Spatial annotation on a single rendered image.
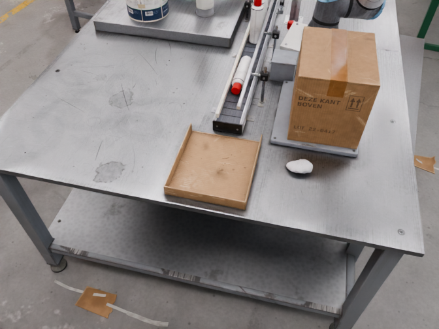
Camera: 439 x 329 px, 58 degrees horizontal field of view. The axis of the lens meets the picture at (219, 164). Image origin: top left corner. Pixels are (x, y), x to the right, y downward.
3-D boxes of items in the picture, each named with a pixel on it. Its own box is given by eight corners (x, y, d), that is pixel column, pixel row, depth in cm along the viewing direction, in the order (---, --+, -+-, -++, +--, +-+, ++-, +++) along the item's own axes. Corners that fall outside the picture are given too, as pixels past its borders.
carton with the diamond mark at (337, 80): (292, 87, 158) (304, 25, 138) (355, 95, 155) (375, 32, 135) (286, 140, 139) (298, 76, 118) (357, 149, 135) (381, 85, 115)
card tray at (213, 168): (191, 130, 145) (190, 123, 142) (261, 142, 141) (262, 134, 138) (164, 194, 125) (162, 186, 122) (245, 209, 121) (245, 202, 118)
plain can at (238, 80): (241, 54, 160) (228, 84, 146) (253, 56, 159) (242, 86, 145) (240, 65, 163) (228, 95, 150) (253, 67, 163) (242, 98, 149)
